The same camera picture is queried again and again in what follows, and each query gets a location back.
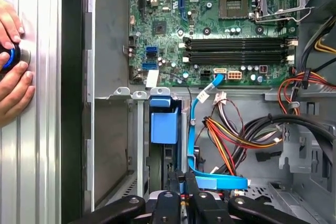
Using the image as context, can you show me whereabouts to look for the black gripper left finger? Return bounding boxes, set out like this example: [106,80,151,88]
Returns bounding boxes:
[68,169,186,224]

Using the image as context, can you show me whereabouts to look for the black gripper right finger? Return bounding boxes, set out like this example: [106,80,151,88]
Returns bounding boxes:
[183,170,311,224]

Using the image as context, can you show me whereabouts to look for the blue data wire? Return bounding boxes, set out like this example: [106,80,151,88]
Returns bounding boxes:
[186,73,250,191]

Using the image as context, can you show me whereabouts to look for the red orange power wire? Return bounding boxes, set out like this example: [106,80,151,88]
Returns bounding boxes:
[202,117,284,177]

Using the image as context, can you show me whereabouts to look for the hard disk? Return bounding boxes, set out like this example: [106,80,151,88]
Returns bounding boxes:
[146,94,186,195]

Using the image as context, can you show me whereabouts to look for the round black tool blue ring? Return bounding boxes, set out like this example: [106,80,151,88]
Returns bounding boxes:
[0,42,32,75]

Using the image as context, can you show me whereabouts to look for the grey metal disk bay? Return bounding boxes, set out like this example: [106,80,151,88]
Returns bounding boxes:
[93,86,190,204]

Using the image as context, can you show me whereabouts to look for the person's right hand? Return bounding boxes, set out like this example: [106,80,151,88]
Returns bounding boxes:
[0,52,36,127]

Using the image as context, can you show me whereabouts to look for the person's left hand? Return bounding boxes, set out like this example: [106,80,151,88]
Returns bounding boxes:
[0,0,26,46]

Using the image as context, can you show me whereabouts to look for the grey metal drive cage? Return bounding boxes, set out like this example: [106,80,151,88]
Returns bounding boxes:
[264,84,336,224]

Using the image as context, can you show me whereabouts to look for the black open PC case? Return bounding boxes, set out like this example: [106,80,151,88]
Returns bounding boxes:
[60,0,336,224]

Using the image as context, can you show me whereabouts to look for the black RAM slot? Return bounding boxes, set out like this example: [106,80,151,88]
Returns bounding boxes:
[183,58,299,65]
[183,37,299,44]
[183,43,299,51]
[183,51,299,58]

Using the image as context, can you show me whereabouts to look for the green motherboard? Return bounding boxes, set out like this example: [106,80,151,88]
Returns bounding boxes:
[128,0,300,88]

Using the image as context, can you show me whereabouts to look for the CPU socket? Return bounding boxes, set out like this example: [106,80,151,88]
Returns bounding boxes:
[219,0,250,20]

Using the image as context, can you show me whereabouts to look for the thin wires with white plug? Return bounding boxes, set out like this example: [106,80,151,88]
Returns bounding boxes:
[213,91,247,141]

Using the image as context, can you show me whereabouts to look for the thick black cable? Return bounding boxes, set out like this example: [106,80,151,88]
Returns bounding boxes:
[217,113,336,183]

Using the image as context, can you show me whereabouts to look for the red orange supply wires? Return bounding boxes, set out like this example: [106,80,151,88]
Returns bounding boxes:
[277,68,336,116]

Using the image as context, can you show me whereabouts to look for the yellow supply wires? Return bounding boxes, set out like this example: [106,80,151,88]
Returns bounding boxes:
[313,18,336,55]

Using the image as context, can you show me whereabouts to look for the thin wire locking lever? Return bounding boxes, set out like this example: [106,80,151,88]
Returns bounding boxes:
[254,6,315,23]

